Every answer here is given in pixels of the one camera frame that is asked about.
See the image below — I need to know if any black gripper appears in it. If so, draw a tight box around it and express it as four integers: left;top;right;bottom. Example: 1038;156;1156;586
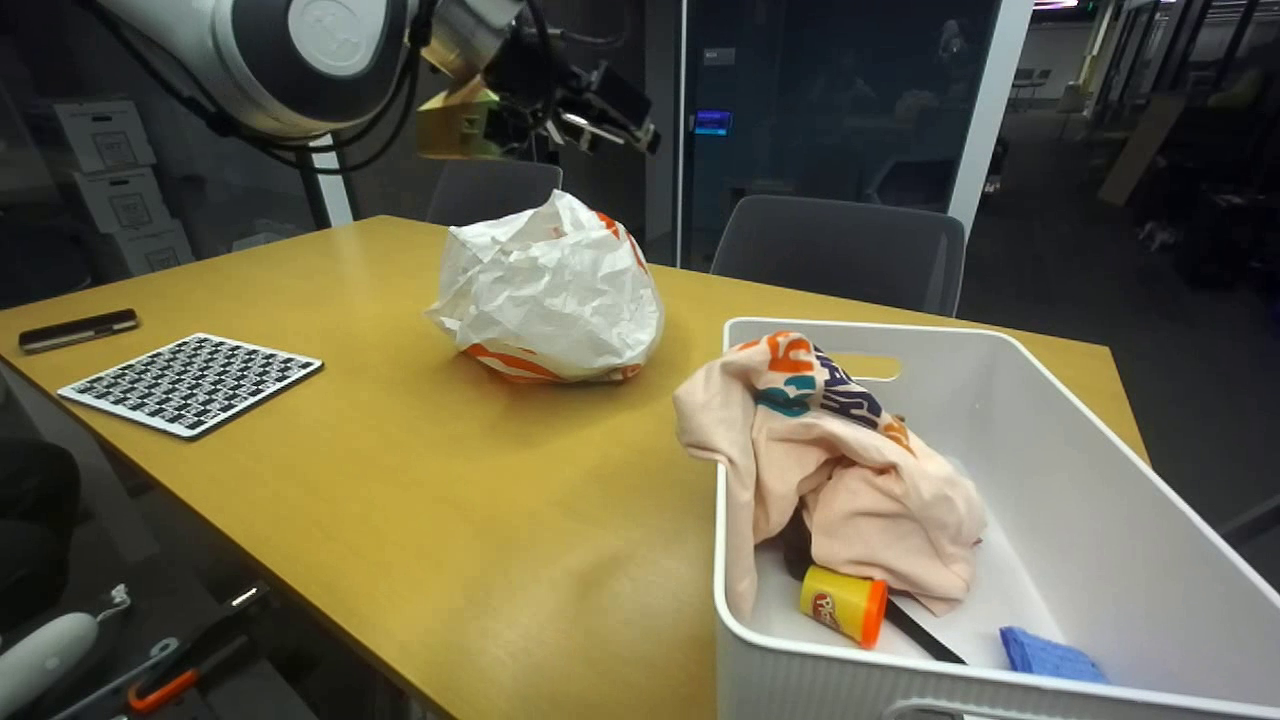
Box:
483;26;665;164

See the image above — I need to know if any white plastic bag orange print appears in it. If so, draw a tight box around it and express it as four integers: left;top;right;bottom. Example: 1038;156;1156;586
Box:
434;190;667;394

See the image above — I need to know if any peach printed shirt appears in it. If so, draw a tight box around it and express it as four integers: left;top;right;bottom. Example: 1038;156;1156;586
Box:
672;329;993;621

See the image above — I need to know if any white plastic laundry basket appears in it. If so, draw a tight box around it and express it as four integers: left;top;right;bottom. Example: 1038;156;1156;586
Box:
713;312;1280;720

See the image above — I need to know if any narrow grey chair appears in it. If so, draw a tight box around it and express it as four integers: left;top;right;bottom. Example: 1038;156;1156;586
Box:
423;156;570;234

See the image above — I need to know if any wide grey chair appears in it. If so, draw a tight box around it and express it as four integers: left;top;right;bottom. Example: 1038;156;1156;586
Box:
709;193;968;320

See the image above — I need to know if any white slanted pillar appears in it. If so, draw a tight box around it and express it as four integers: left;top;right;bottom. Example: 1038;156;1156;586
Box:
946;0;1040;243

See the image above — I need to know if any white box with QR label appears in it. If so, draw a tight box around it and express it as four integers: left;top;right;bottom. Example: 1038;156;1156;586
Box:
71;164;174;242
97;216;196;282
53;95;160;177

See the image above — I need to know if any black white checkerboard board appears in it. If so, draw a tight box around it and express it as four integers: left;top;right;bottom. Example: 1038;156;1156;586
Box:
56;329;327;445

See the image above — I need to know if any yellow play dough can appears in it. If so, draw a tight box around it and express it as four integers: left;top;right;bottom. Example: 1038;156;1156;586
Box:
797;562;894;654

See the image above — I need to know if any black marker pen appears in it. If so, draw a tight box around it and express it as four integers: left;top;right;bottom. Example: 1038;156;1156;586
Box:
17;306;144;357
883;595;968;670

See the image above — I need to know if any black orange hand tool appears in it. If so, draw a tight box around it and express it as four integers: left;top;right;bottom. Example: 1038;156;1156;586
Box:
123;586;266;720

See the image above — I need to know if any blue toy block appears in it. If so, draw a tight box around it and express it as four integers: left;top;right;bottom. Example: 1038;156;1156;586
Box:
998;624;1113;688

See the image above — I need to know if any white electric toothbrush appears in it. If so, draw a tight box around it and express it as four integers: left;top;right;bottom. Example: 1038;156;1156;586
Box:
0;582;136;720

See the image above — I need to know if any white frame post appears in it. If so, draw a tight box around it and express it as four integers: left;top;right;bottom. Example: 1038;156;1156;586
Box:
301;134;361;234

